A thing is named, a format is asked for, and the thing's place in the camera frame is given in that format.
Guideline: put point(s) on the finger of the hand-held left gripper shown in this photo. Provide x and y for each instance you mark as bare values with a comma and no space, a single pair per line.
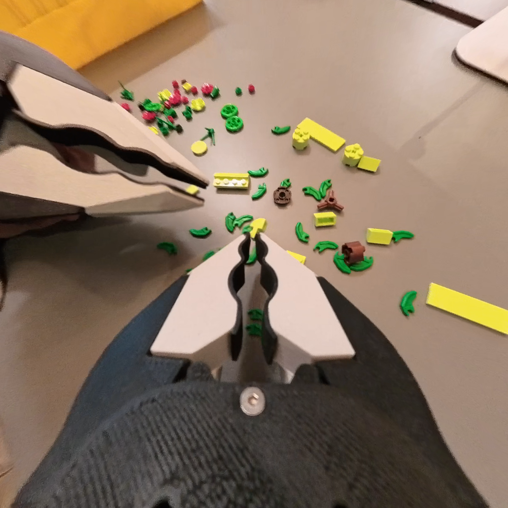
99,194
79,103

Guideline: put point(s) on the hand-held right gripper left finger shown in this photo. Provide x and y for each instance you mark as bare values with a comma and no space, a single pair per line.
198,317

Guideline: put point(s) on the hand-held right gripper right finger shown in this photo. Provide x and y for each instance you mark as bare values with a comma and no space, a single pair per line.
309,317

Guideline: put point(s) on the small lime clip piece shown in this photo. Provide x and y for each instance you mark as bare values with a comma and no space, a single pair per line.
192,189

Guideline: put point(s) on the small lime slope piece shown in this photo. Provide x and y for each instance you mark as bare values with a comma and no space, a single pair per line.
258,226

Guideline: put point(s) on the green stem piece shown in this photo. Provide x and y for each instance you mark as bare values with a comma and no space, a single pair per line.
209,133
127,94

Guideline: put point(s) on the lime flat piece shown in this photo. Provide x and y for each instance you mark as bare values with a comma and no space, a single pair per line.
297,257

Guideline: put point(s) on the yellow cushion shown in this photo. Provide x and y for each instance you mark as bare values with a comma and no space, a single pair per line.
79,23

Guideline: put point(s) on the brown trunk piece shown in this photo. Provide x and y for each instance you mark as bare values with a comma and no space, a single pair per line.
353,251

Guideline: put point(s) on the small lime flower piece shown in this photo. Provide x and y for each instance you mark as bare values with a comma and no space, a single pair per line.
187,86
164,95
197,104

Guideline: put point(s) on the scattered green leaf pieces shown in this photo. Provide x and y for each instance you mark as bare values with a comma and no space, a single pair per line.
407,301

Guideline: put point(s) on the small lime hollow brick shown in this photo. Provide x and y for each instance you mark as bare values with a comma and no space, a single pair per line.
324,219

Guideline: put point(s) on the lime slope brick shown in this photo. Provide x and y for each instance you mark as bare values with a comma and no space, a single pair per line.
379,236

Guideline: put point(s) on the lime round tile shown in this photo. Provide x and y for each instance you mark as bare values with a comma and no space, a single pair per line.
198,147

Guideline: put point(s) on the brown three-prong piece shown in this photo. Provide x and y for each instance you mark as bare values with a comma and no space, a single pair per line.
329,202

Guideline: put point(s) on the brown round plate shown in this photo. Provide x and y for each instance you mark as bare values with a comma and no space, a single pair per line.
282,195

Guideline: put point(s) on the scattered red flower pieces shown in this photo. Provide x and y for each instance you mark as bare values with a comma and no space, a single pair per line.
206,89

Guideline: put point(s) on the lime brick with side studs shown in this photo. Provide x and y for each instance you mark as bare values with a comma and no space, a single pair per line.
231,180

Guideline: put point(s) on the green round plate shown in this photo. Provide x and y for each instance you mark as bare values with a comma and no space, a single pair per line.
229,111
234,124

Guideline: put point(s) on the long lime tile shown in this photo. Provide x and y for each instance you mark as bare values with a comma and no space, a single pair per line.
464,307
325,135

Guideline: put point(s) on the lime square tile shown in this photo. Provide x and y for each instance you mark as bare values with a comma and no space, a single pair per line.
369,164

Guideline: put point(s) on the lime round brick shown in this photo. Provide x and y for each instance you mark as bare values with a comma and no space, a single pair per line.
352,154
301,139

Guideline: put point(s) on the white rounded board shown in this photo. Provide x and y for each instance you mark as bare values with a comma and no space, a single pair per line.
488,51

